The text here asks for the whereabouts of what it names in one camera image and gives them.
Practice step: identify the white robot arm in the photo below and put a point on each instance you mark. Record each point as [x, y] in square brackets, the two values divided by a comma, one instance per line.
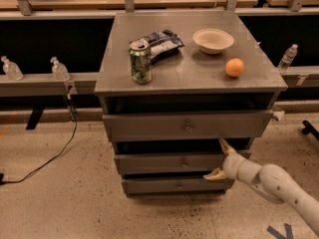
[270, 181]

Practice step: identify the grey wooden drawer cabinet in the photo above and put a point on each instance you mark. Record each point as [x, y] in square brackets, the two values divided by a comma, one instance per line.
[189, 80]

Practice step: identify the grey drawer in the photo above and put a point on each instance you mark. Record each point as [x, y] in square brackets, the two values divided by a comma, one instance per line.
[189, 184]
[181, 126]
[167, 156]

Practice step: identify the green soda can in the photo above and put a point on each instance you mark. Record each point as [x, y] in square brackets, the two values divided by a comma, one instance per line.
[140, 54]

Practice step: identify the grey bottom drawer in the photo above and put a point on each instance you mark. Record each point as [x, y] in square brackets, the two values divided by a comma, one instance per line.
[189, 184]

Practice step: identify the clear bottle far left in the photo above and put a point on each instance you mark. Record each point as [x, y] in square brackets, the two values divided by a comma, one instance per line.
[11, 69]

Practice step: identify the blue white chip bag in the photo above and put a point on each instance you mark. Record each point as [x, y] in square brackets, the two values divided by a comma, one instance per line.
[162, 43]

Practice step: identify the grey top drawer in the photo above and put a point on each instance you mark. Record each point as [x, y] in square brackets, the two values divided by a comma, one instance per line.
[181, 126]

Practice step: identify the white paper bowl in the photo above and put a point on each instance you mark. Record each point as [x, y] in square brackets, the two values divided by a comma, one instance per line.
[212, 41]

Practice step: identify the orange fruit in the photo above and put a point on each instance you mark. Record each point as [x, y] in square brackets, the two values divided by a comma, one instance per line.
[234, 67]

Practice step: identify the clear water bottle right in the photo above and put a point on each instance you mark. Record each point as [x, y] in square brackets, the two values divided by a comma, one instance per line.
[287, 58]

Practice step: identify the clear bottle on ledge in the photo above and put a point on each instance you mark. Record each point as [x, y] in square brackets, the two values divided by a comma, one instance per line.
[59, 70]

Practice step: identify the black chair base leg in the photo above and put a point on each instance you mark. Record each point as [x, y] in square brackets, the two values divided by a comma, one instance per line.
[309, 128]

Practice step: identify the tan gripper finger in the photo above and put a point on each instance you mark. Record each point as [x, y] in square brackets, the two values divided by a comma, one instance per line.
[217, 174]
[227, 149]

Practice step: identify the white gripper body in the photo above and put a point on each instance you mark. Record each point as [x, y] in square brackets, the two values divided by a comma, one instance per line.
[231, 166]

